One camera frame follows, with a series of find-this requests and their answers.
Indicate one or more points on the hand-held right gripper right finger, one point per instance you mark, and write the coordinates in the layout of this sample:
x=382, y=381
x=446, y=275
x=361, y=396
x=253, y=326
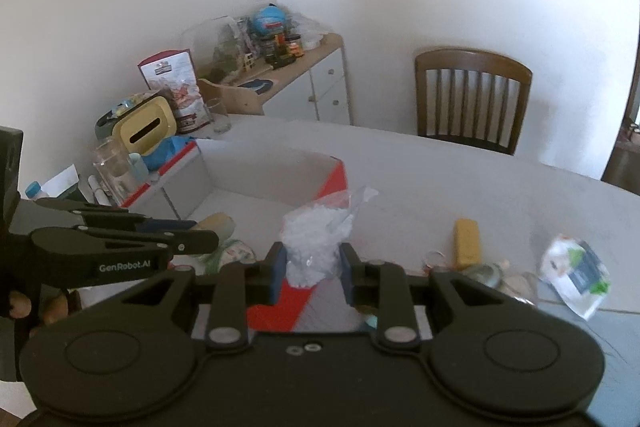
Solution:
x=347, y=277

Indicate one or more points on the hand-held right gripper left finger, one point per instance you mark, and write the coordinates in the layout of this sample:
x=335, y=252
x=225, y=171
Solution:
x=279, y=274

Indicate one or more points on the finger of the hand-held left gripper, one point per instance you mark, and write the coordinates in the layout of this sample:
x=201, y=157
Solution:
x=115, y=218
x=125, y=253

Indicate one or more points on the clear bag of white crystals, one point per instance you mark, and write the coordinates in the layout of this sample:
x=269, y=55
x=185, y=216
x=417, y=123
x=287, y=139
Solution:
x=312, y=237

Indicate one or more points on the red and white cardboard box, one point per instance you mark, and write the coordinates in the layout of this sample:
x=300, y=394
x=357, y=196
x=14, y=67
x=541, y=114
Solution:
x=240, y=177

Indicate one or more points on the yellow carton box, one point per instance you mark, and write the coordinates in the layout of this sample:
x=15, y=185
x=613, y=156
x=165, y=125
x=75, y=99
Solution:
x=467, y=243

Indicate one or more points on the white snack pouch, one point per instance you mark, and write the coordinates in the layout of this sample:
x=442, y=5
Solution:
x=575, y=274

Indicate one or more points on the person's left hand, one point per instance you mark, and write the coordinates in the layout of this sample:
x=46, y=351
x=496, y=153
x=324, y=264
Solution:
x=20, y=305

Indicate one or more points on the bottle with blue cap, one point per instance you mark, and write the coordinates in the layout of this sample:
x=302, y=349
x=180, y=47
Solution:
x=36, y=191

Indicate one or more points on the tall clear glass jar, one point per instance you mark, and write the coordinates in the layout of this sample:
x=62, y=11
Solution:
x=117, y=172

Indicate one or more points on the white paper sheet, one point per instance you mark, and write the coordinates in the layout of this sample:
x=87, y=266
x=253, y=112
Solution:
x=62, y=181

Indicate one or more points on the beige plush toy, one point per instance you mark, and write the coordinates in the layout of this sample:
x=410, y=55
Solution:
x=216, y=227

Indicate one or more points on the blue cloth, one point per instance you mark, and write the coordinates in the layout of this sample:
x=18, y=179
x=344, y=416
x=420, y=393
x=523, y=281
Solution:
x=167, y=152

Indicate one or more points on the yellow tissue box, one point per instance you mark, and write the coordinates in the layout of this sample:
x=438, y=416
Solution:
x=145, y=127

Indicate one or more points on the small drinking glass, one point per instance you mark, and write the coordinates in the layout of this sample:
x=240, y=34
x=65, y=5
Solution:
x=217, y=117

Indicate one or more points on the red and white snack bag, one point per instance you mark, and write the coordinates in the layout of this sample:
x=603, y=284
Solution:
x=175, y=87

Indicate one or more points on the wooden tray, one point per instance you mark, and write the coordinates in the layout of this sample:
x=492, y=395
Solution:
x=240, y=92

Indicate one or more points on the glass fish tank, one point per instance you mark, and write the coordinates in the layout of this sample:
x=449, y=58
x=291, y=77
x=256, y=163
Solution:
x=210, y=47

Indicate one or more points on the white wooden sideboard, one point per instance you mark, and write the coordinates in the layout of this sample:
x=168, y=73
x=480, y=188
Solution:
x=320, y=82

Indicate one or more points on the brown wooden chair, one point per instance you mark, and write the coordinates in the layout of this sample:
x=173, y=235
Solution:
x=470, y=102

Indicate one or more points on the blue globe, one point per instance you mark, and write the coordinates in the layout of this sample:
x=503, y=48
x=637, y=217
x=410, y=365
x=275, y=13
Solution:
x=267, y=22

